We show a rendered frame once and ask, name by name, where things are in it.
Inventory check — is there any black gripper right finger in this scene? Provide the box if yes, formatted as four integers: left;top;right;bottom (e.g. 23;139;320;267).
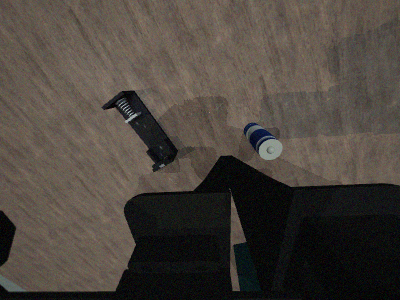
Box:
226;155;400;291

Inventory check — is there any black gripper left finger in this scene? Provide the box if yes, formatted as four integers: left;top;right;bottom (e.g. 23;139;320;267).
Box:
124;156;231;268

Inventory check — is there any blue and white battery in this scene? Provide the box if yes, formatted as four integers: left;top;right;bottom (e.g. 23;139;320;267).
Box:
244;123;283;160

